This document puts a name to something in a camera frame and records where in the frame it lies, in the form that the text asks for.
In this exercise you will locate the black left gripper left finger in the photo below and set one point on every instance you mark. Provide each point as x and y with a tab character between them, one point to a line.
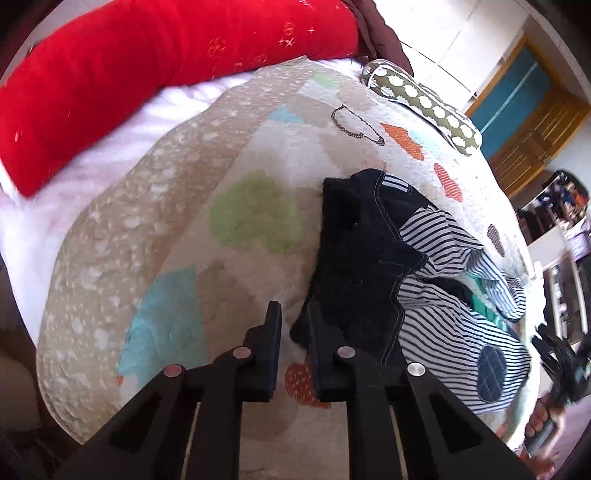
186	423

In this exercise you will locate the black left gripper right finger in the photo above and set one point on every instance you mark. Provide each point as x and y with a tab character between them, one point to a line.
403	423

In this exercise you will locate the navy striped child pants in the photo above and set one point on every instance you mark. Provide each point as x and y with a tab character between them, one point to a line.
397	274

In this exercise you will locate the right bare hand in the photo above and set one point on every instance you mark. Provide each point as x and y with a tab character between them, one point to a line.
542	461

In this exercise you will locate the white tv cabinet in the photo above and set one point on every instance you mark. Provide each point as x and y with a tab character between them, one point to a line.
564	258

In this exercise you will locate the patchwork heart quilt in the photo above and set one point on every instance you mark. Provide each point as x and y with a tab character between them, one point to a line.
180	258

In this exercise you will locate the shoe rack with clutter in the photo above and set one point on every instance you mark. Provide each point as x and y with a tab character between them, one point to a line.
562	202

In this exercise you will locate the wooden door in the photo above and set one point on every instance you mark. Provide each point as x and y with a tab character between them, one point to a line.
541	137

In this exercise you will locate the olive patterned bolster pillow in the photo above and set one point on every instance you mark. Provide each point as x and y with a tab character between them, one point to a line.
390	81

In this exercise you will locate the teal door curtain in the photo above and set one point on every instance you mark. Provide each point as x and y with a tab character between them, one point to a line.
513	98

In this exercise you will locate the maroon blanket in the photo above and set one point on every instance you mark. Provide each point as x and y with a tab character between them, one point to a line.
376	39

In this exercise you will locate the white glossy wardrobe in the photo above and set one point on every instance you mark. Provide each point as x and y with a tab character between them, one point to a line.
455	46

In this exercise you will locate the red pillow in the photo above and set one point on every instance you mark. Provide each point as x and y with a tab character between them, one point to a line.
89	76

